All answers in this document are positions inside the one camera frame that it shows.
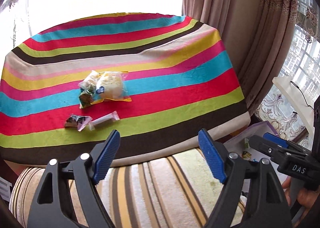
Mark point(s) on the small white cream packet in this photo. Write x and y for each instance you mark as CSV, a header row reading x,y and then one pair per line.
x,y
90,82

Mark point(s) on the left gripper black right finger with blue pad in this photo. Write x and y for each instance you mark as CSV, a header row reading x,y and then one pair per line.
x,y
266,205

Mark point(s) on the small green white packet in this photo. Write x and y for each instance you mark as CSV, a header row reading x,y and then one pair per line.
x,y
246,143

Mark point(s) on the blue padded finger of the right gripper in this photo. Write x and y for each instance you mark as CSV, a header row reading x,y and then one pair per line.
x,y
285,144

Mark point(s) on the green seaweed snack packet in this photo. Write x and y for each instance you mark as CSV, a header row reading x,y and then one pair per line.
x,y
86,95

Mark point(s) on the pink purple wrapper packet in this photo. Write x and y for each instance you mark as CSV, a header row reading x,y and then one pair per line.
x,y
109,117

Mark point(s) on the white curved stand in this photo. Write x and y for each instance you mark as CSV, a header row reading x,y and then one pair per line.
x,y
299,101

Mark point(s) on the black pink snack bar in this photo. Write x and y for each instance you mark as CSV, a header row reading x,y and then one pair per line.
x,y
79,122

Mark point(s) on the clear yellow bun packet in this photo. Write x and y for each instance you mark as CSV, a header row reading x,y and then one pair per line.
x,y
111,86

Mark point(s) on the beige pink curtain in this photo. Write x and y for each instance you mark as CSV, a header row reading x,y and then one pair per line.
x,y
257,35

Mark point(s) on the colourful striped table cloth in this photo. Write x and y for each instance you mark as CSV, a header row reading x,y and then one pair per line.
x,y
180,80

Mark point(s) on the white lace sheer curtain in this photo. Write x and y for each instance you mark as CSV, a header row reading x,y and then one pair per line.
x,y
302,67

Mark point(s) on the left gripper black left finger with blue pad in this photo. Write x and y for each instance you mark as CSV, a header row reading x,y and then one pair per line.
x,y
52,202

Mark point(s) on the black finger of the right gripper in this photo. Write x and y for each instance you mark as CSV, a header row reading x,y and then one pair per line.
x,y
270,148

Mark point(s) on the person's hand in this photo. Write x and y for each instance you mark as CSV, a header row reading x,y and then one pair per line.
x,y
305,197

